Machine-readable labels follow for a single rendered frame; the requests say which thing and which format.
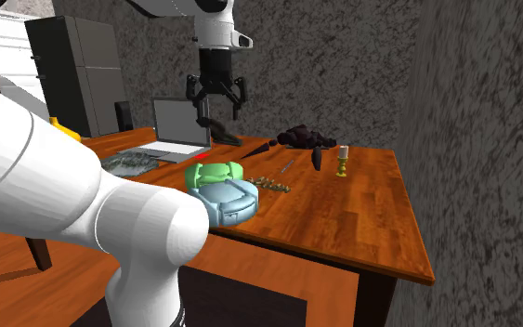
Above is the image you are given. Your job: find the dark grey tall cabinet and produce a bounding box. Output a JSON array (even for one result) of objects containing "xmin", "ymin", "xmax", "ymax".
[{"xmin": 24, "ymin": 15, "xmax": 129, "ymax": 138}]

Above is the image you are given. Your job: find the grey-green patterned tray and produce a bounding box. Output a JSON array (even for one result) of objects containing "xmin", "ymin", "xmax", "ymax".
[{"xmin": 99, "ymin": 150, "xmax": 161, "ymax": 178}]

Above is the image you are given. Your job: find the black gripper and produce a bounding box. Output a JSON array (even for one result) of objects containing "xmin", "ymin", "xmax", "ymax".
[{"xmin": 185, "ymin": 47, "xmax": 248, "ymax": 128}]

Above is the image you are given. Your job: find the green backpack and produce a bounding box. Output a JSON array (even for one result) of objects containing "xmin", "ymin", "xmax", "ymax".
[{"xmin": 184, "ymin": 161, "xmax": 245, "ymax": 190}]

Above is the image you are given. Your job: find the yellow object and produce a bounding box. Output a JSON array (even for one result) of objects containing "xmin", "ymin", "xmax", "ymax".
[{"xmin": 48, "ymin": 116, "xmax": 83, "ymax": 143}]

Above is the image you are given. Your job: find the white panelled door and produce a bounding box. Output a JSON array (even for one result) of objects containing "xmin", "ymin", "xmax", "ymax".
[{"xmin": 0, "ymin": 8, "xmax": 48, "ymax": 120}]

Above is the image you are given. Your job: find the white candle in yellow holder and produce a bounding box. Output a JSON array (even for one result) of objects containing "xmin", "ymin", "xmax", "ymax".
[{"xmin": 335, "ymin": 145, "xmax": 350, "ymax": 178}]

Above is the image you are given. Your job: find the black wedge-shaped object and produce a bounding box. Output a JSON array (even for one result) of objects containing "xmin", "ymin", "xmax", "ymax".
[{"xmin": 208, "ymin": 118, "xmax": 243, "ymax": 148}]

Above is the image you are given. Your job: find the short black cone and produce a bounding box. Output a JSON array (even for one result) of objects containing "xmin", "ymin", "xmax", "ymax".
[{"xmin": 309, "ymin": 146, "xmax": 323, "ymax": 172}]

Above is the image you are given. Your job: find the wooden desk with dark legs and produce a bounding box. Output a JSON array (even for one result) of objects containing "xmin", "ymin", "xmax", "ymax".
[{"xmin": 25, "ymin": 126, "xmax": 437, "ymax": 327}]

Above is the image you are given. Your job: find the dark robot stand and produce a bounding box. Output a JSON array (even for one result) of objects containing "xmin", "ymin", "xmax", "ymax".
[{"xmin": 70, "ymin": 266, "xmax": 308, "ymax": 327}]

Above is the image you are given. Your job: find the black crumpled figure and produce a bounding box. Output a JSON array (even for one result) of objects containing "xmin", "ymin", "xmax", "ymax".
[{"xmin": 276, "ymin": 124, "xmax": 337, "ymax": 151}]

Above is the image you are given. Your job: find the olive brown chain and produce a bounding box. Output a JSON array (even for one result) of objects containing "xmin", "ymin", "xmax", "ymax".
[{"xmin": 245, "ymin": 176, "xmax": 293, "ymax": 194}]

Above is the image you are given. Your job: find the small black box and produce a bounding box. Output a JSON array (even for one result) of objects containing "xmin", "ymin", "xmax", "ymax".
[{"xmin": 113, "ymin": 99, "xmax": 135, "ymax": 133}]

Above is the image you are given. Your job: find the long black cone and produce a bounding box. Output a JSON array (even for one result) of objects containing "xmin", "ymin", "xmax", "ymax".
[{"xmin": 241, "ymin": 139, "xmax": 271, "ymax": 160}]

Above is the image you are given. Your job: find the grey open laptop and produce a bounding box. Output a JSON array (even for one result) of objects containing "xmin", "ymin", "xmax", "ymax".
[{"xmin": 123, "ymin": 96, "xmax": 213, "ymax": 164}]

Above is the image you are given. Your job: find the light blue backpack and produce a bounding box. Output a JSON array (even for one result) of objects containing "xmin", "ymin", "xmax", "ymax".
[{"xmin": 187, "ymin": 177, "xmax": 260, "ymax": 228}]

